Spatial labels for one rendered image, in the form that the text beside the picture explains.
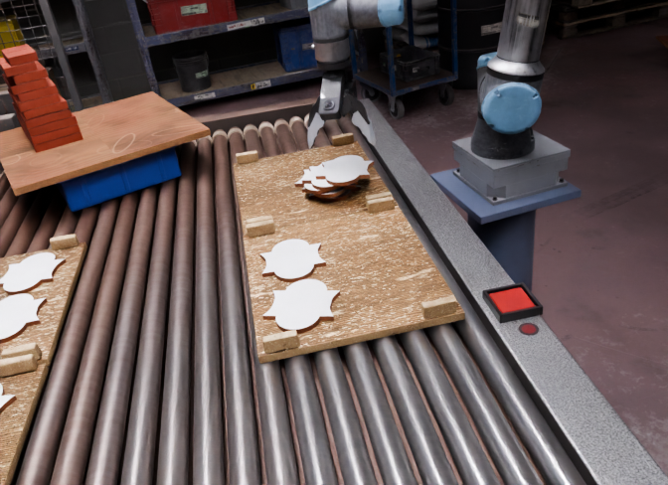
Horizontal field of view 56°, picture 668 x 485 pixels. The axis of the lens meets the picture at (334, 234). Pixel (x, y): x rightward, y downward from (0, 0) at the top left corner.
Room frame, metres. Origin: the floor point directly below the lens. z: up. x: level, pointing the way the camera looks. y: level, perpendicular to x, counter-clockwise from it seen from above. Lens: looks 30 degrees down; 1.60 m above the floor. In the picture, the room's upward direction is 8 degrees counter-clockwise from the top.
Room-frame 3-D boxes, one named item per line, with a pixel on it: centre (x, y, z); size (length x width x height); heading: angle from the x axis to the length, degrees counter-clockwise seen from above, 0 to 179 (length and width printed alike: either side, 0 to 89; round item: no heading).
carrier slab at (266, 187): (1.42, 0.05, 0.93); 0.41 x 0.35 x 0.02; 7
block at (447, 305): (0.83, -0.16, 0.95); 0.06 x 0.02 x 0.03; 97
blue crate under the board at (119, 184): (1.65, 0.59, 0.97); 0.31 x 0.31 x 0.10; 28
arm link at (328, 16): (1.35, -0.05, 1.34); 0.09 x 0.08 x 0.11; 78
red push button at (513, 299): (0.85, -0.29, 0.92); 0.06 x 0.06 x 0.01; 7
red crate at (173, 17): (5.35, 0.89, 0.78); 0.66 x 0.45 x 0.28; 104
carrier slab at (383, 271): (1.01, 0.00, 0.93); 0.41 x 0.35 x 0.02; 7
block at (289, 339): (0.80, 0.11, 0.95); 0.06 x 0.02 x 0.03; 97
